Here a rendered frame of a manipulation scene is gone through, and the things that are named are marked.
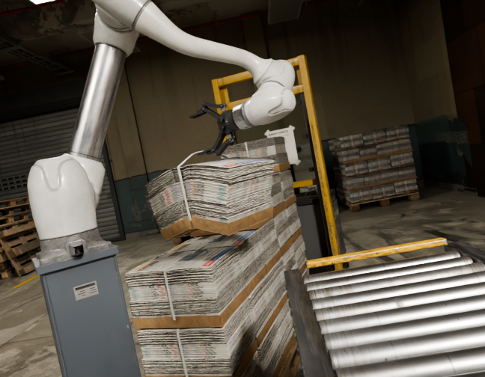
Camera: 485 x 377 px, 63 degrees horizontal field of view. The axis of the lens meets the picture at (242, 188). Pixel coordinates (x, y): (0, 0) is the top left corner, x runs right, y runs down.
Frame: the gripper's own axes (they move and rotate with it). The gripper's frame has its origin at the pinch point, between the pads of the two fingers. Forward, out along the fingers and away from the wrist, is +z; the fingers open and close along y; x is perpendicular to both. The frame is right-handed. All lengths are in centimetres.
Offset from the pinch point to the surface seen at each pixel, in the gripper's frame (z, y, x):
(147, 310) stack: 28, 60, -20
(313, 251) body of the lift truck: 57, 86, 165
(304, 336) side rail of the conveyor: -56, 56, -47
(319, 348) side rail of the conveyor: -61, 56, -50
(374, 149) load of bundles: 117, 12, 555
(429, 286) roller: -73, 57, -15
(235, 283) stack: 5, 60, 6
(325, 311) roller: -55, 56, -34
